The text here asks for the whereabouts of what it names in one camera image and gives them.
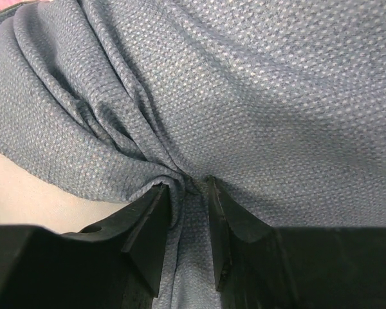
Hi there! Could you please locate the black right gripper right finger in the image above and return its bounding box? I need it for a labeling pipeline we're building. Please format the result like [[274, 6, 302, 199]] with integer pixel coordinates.
[[208, 177, 386, 308]]

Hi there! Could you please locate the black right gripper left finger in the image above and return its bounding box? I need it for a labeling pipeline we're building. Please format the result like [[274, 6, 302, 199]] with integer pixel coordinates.
[[0, 185, 171, 308]]

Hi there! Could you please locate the white pillow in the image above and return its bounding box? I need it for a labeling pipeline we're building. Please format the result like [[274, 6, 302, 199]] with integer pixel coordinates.
[[0, 153, 126, 234]]

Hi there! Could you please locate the blue-grey pillowcase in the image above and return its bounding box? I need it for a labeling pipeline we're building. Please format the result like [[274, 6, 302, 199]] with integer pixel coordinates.
[[0, 1, 386, 308]]

